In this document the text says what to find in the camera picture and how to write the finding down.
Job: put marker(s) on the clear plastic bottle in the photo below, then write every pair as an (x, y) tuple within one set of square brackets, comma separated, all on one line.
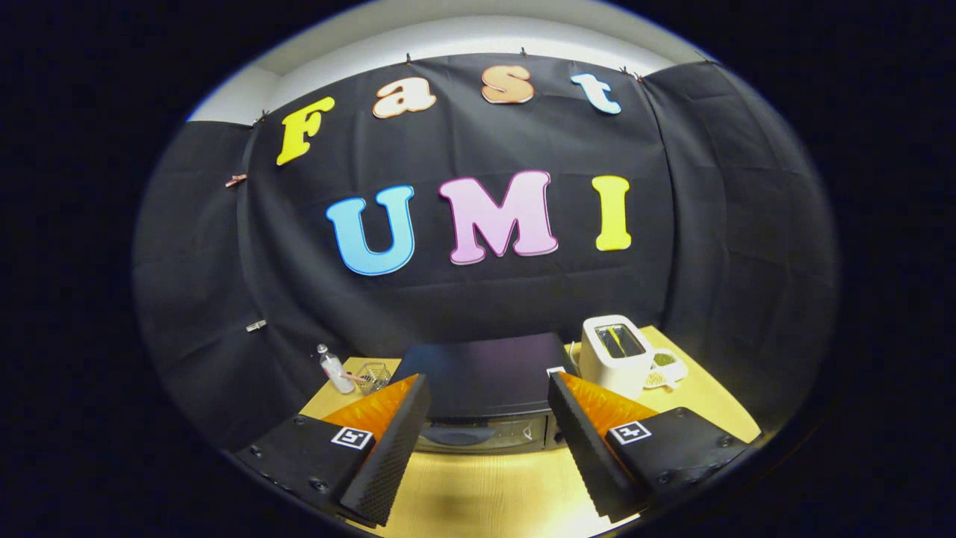
[(334, 372)]

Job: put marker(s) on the metal clip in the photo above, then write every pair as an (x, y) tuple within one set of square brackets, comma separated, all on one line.
[(256, 326)]

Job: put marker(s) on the pink stick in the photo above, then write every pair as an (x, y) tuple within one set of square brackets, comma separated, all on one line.
[(352, 376)]

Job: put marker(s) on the white pop-up toaster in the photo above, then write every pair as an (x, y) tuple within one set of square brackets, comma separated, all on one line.
[(609, 370)]

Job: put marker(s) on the black toaster oven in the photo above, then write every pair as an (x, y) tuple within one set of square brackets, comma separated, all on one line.
[(485, 377)]

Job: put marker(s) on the wooden clothes peg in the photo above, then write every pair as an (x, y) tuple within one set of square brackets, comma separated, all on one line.
[(236, 180)]

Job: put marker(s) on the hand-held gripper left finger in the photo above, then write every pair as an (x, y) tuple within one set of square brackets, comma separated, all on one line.
[(392, 448)]

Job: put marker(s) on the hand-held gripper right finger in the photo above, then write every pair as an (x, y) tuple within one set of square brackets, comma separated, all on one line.
[(582, 448)]

